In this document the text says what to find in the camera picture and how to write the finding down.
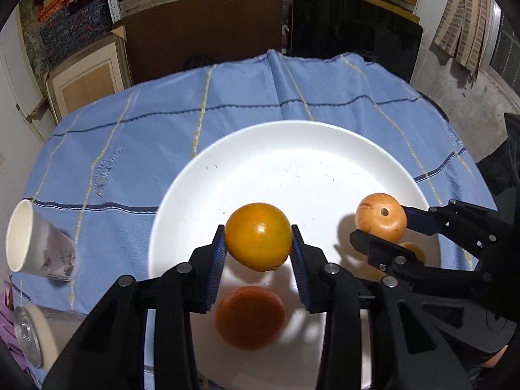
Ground dark cloth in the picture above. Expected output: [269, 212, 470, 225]
[475, 113, 520, 212]

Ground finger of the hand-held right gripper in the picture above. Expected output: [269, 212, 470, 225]
[400, 199, 514, 271]
[350, 228, 494, 321]

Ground pale yellow round fruit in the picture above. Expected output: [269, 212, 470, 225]
[398, 241, 426, 265]
[355, 193, 407, 243]

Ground stack of patterned boxes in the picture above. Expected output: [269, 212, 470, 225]
[36, 0, 112, 66]

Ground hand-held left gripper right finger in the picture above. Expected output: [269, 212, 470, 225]
[289, 224, 484, 390]

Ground white oval plate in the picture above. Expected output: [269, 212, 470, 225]
[149, 121, 442, 390]

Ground beige drink can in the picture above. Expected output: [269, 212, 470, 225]
[14, 305, 88, 370]

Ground brown corrugated cardboard strips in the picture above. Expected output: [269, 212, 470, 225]
[433, 0, 490, 82]

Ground blue checked tablecloth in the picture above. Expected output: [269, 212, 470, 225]
[12, 50, 498, 390]

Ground pink cloth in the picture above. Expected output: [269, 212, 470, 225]
[0, 276, 26, 374]

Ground white paper cup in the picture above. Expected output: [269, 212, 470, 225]
[5, 200, 79, 282]

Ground black glossy panel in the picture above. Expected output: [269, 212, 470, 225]
[289, 0, 423, 84]

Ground green patterned board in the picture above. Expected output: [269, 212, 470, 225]
[20, 0, 53, 86]

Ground brown cardboard board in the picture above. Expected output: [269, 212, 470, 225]
[111, 0, 285, 86]

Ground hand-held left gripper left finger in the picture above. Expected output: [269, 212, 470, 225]
[43, 224, 228, 390]

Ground wooden framed panel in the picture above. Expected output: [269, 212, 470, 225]
[44, 30, 133, 124]

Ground metal window grille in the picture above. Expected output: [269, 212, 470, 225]
[489, 8, 520, 90]

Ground white door panel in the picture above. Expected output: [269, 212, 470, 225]
[0, 32, 55, 143]

